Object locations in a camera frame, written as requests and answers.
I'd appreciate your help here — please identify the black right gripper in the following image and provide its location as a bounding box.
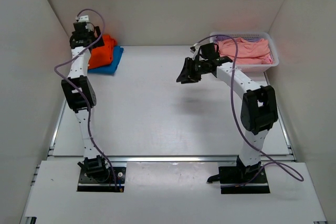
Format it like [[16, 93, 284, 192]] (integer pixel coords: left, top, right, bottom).
[[177, 58, 208, 84]]

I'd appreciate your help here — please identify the orange t shirt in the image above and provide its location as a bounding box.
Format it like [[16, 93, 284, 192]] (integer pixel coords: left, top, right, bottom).
[[88, 34, 118, 70]]

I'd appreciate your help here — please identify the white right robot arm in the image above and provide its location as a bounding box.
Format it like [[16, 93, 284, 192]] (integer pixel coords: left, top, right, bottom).
[[176, 43, 278, 186]]

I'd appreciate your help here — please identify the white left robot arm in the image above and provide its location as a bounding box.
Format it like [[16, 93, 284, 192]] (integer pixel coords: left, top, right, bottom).
[[61, 16, 110, 183]]

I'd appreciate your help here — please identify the blue folded t shirt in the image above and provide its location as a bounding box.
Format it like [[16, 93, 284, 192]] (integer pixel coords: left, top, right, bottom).
[[88, 46, 124, 76]]

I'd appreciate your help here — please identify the lilac t shirt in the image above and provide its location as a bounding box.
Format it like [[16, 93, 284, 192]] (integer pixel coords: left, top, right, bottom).
[[213, 34, 268, 42]]

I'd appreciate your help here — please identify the white plastic basket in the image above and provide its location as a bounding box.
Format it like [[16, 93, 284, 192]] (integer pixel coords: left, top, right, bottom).
[[209, 31, 279, 72]]

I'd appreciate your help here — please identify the pink t shirt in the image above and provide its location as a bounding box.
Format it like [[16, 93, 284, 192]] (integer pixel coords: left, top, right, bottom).
[[216, 37, 274, 65]]

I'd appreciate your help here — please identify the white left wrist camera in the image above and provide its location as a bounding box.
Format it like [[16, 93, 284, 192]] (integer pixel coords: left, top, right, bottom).
[[76, 15, 90, 23]]

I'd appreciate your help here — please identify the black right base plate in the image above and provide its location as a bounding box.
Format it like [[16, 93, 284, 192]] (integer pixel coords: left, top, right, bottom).
[[218, 166, 270, 195]]

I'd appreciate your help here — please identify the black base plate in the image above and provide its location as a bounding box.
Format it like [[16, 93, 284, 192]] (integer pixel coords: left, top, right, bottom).
[[77, 166, 127, 193], [218, 166, 270, 195]]

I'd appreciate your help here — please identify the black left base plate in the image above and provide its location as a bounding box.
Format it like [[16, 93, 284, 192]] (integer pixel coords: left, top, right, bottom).
[[77, 166, 127, 193]]

